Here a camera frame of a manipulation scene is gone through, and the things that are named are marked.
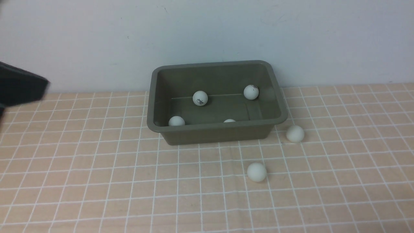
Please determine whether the white ball with dark mark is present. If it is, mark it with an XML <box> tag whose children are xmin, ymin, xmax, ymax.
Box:
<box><xmin>243</xmin><ymin>84</ymin><xmax>260</xmax><ymax>100</ymax></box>

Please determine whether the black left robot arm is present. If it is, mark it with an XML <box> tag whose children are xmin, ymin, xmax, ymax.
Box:
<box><xmin>0</xmin><ymin>62</ymin><xmax>50</xmax><ymax>117</ymax></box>

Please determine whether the olive green plastic bin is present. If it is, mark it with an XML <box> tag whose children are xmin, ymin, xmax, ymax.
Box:
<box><xmin>147</xmin><ymin>60</ymin><xmax>288</xmax><ymax>145</ymax></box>

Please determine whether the white ball with logo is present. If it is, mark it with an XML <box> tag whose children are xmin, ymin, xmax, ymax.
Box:
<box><xmin>192</xmin><ymin>91</ymin><xmax>208</xmax><ymax>106</ymax></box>
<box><xmin>168</xmin><ymin>116</ymin><xmax>185</xmax><ymax>126</ymax></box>

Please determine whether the checkered peach tablecloth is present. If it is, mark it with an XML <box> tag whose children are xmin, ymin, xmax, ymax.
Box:
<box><xmin>0</xmin><ymin>83</ymin><xmax>414</xmax><ymax>233</ymax></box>

